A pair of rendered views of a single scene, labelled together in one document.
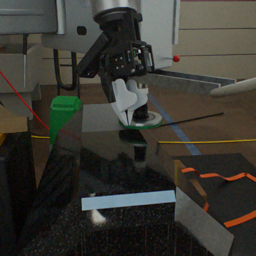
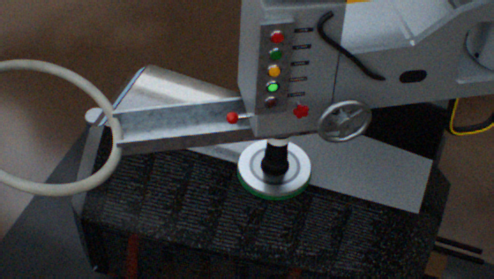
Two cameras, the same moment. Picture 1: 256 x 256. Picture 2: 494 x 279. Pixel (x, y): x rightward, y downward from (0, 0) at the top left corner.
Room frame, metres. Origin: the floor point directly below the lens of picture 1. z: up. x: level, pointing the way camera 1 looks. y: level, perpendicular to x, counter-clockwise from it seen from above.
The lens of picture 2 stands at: (2.10, -1.36, 2.47)
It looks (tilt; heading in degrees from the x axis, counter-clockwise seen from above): 47 degrees down; 118
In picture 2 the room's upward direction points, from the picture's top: 4 degrees clockwise
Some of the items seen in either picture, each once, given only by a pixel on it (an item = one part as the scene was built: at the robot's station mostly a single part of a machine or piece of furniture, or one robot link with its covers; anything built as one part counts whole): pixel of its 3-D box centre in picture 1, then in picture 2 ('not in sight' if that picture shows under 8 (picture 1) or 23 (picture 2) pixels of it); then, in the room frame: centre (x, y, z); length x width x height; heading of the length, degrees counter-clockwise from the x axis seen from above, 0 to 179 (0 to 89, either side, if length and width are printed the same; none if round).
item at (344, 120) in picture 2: not in sight; (340, 111); (1.68, -0.07, 1.18); 0.15 x 0.10 x 0.15; 43
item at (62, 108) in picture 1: (66, 113); not in sight; (2.91, 0.59, 0.43); 0.35 x 0.35 x 0.87; 82
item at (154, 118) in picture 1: (140, 117); (274, 166); (1.51, -0.06, 0.85); 0.21 x 0.21 x 0.01
